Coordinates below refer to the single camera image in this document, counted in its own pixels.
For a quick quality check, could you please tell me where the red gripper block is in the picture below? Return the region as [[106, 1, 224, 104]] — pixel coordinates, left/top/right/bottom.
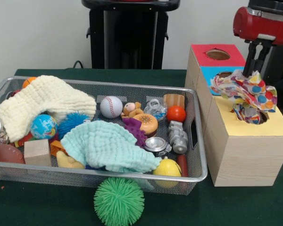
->
[[233, 6, 283, 77]]

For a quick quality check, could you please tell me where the colourful polka dot cloth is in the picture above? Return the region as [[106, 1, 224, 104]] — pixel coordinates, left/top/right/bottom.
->
[[210, 70, 278, 113]]

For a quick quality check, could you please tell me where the light teal cloth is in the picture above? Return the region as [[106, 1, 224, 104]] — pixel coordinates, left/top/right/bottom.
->
[[60, 120, 162, 174]]

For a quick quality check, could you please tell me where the blue puffer ball with eyes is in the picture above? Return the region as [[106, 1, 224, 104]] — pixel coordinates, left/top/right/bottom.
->
[[58, 111, 92, 139]]

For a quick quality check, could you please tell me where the green spiky puffer ball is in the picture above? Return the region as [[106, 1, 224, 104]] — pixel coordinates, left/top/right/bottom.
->
[[93, 177, 146, 226]]

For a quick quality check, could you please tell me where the cream knitted cloth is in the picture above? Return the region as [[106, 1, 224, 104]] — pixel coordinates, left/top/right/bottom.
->
[[0, 75, 97, 143]]

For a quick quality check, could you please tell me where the plain wooden cube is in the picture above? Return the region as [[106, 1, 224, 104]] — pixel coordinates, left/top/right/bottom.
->
[[24, 138, 52, 167]]

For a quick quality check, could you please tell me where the wooden box with three holes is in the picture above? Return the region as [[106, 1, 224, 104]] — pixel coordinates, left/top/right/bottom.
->
[[184, 43, 283, 187]]

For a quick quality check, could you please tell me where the purple spiky ball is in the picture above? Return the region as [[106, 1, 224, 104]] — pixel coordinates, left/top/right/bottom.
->
[[121, 117, 147, 148]]

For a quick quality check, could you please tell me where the yellow ball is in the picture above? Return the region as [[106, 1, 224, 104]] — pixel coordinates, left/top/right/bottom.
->
[[152, 159, 182, 188]]

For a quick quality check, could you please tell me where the white baseball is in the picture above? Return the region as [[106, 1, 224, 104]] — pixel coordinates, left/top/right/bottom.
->
[[100, 96, 124, 118]]

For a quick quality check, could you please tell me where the globe print ball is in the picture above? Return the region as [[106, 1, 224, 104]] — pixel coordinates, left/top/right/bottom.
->
[[30, 114, 58, 139]]

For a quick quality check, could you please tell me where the orange toy basketball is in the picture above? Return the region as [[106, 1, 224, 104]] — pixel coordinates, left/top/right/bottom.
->
[[22, 77, 38, 89]]

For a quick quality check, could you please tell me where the grey wire mesh bin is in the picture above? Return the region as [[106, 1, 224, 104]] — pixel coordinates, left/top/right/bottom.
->
[[0, 75, 208, 196]]

